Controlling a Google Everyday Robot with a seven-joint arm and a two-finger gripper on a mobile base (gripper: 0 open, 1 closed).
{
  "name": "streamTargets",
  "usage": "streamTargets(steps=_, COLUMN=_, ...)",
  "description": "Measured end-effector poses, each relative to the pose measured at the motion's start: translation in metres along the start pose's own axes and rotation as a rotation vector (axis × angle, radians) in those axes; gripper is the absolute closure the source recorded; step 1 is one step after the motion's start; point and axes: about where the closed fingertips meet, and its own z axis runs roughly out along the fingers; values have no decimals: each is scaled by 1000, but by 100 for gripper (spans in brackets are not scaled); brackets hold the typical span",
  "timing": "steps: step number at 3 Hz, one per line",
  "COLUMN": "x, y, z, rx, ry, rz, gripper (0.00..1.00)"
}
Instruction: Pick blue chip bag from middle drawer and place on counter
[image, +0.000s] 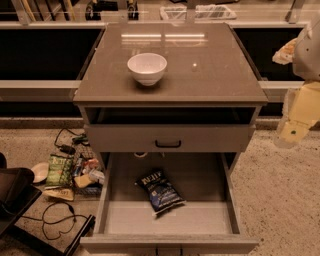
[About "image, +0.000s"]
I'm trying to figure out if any green chip bag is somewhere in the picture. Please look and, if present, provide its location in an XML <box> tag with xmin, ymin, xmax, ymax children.
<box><xmin>45</xmin><ymin>154</ymin><xmax>73</xmax><ymax>189</ymax></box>

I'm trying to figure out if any blue chip bag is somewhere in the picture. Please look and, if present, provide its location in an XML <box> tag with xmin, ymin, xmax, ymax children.
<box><xmin>135</xmin><ymin>169</ymin><xmax>185</xmax><ymax>215</ymax></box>

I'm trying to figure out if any tan snack bag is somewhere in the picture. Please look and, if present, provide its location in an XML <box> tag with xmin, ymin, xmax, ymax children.
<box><xmin>44</xmin><ymin>189</ymin><xmax>74</xmax><ymax>201</ymax></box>

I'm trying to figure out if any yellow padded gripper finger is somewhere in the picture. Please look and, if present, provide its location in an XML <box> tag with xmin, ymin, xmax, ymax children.
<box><xmin>274</xmin><ymin>120</ymin><xmax>309</xmax><ymax>149</ymax></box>

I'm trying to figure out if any white ceramic bowl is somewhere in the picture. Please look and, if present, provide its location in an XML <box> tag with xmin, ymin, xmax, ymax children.
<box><xmin>127</xmin><ymin>53</ymin><xmax>167</xmax><ymax>86</ymax></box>

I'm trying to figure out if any yellow sponge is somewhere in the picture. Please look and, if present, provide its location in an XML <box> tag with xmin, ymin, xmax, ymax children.
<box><xmin>74</xmin><ymin>174</ymin><xmax>94</xmax><ymax>188</ymax></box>

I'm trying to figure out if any black power adapter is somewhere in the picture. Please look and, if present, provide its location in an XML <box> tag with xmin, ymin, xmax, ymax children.
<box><xmin>59</xmin><ymin>144</ymin><xmax>76</xmax><ymax>155</ymax></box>

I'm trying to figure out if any white tray in background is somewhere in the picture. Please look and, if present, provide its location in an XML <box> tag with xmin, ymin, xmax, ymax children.
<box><xmin>159</xmin><ymin>4</ymin><xmax>237</xmax><ymax>20</ymax></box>

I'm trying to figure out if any wire basket of snacks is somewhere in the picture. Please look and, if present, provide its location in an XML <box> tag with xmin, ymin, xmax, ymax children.
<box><xmin>71</xmin><ymin>144</ymin><xmax>105</xmax><ymax>197</ymax></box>

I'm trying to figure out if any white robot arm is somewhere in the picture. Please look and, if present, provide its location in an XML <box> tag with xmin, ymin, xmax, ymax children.
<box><xmin>272</xmin><ymin>13</ymin><xmax>320</xmax><ymax>148</ymax></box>

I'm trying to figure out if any white paper plate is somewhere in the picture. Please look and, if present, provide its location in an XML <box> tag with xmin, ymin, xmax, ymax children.
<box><xmin>31</xmin><ymin>162</ymin><xmax>49</xmax><ymax>183</ymax></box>

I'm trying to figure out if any black floor cable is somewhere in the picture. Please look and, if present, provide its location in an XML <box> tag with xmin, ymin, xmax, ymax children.
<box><xmin>20</xmin><ymin>201</ymin><xmax>89</xmax><ymax>241</ymax></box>

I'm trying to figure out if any open middle drawer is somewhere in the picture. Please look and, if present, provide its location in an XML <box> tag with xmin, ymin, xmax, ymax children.
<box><xmin>81</xmin><ymin>153</ymin><xmax>259</xmax><ymax>256</ymax></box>

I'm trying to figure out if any closed upper drawer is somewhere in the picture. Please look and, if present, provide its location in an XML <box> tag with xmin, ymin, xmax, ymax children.
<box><xmin>84</xmin><ymin>124</ymin><xmax>255</xmax><ymax>152</ymax></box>

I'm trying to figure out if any grey drawer cabinet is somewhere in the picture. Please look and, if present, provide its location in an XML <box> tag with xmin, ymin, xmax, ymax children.
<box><xmin>72</xmin><ymin>22</ymin><xmax>269</xmax><ymax>256</ymax></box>

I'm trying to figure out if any black laptop case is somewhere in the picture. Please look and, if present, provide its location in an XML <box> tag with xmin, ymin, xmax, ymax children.
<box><xmin>0</xmin><ymin>168</ymin><xmax>42</xmax><ymax>237</ymax></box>

